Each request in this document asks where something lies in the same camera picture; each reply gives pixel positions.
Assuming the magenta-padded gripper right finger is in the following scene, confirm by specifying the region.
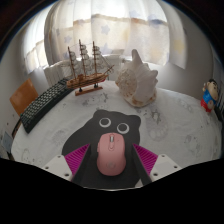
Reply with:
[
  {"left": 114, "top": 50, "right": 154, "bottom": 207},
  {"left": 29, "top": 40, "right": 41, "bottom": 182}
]
[{"left": 132, "top": 143, "right": 184, "bottom": 186}]

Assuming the white cartoon-print tablecloth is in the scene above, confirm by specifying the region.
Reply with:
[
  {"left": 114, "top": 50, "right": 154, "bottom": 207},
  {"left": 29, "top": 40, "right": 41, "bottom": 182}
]
[{"left": 10, "top": 79, "right": 223, "bottom": 191}]

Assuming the black keyboard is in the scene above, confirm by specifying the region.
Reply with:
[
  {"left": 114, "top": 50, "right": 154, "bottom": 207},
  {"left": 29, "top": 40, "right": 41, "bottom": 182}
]
[{"left": 19, "top": 77, "right": 74, "bottom": 134}]

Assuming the dark grey cat-shaped mouse pad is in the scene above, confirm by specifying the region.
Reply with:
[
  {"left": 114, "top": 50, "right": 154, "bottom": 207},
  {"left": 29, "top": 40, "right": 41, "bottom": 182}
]
[{"left": 61, "top": 109, "right": 148, "bottom": 190}]

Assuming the large white conch shell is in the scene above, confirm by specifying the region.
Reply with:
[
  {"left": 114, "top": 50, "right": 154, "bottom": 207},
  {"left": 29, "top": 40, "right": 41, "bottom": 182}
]
[{"left": 115, "top": 48, "right": 159, "bottom": 108}]

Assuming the cartoon boy figurine clock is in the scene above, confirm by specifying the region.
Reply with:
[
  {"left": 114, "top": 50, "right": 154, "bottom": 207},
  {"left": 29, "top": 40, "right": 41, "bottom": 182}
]
[{"left": 200, "top": 78, "right": 221, "bottom": 114}]

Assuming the white star-print curtain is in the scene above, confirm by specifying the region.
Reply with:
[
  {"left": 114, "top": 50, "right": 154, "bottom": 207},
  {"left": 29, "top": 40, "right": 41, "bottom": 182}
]
[{"left": 23, "top": 0, "right": 188, "bottom": 73}]

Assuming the black router with antennas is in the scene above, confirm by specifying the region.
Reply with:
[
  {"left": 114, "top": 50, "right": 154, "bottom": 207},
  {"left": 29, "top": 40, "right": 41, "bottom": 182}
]
[{"left": 216, "top": 91, "right": 224, "bottom": 122}]

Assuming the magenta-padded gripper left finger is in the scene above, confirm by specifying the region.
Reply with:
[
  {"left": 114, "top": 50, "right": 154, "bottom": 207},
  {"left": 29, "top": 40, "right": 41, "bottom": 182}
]
[{"left": 41, "top": 143, "right": 92, "bottom": 186}]

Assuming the pink computer mouse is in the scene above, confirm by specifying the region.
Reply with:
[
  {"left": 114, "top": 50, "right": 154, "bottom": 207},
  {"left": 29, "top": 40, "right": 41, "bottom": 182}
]
[{"left": 96, "top": 132, "right": 127, "bottom": 177}]

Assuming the wooden model sailing ship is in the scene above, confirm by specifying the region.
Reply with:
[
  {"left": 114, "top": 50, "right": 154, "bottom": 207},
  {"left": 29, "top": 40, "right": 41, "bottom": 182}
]
[{"left": 65, "top": 38, "right": 115, "bottom": 97}]

